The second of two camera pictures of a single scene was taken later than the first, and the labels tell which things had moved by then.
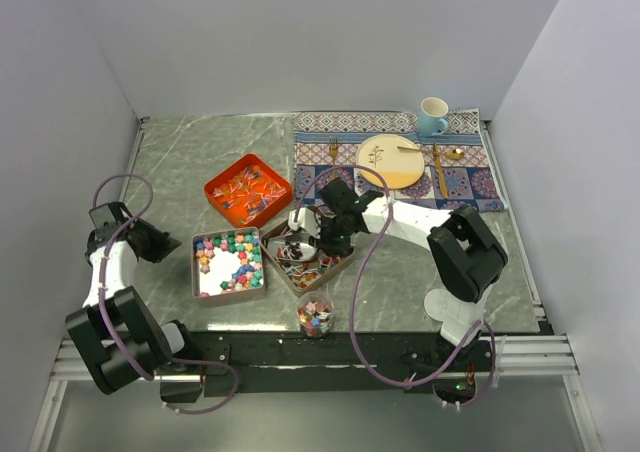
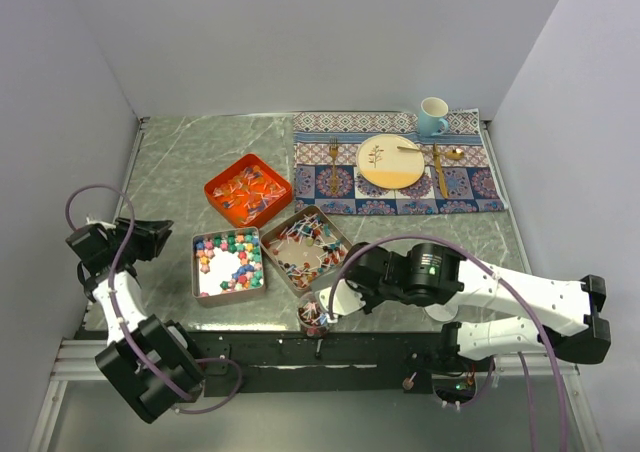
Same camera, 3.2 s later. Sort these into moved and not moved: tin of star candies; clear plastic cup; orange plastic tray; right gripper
Moved: right gripper
Not moved: clear plastic cup; orange plastic tray; tin of star candies
